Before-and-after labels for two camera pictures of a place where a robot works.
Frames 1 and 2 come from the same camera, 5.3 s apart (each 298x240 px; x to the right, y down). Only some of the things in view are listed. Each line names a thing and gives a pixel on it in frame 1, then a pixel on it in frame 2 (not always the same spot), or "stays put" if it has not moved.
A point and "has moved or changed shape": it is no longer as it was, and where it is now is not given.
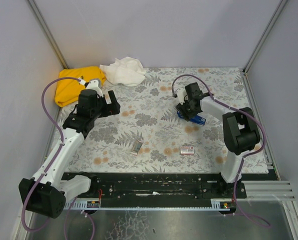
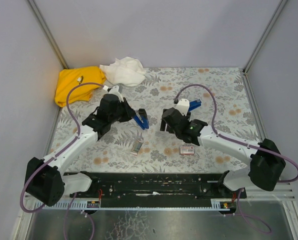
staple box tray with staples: (136, 147) stays put
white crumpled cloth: (127, 71) stays put
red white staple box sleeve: (187, 150) stays put
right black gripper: (185, 111) to (165, 122)
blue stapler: (197, 119) has moved or changed shape
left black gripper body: (108, 107) to (130, 113)
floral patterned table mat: (147, 135) stays put
